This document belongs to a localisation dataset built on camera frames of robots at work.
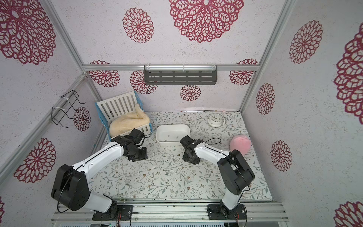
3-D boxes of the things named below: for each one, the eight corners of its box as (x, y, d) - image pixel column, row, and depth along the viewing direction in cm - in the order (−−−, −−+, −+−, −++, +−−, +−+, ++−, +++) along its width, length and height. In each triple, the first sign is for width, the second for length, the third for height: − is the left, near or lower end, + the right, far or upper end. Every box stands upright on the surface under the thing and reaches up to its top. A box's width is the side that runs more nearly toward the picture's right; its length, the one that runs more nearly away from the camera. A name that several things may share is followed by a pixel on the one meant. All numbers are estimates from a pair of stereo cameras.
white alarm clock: (209, 127, 114) (210, 123, 110) (207, 117, 121) (208, 113, 117) (224, 127, 114) (226, 123, 110) (222, 117, 121) (223, 113, 117)
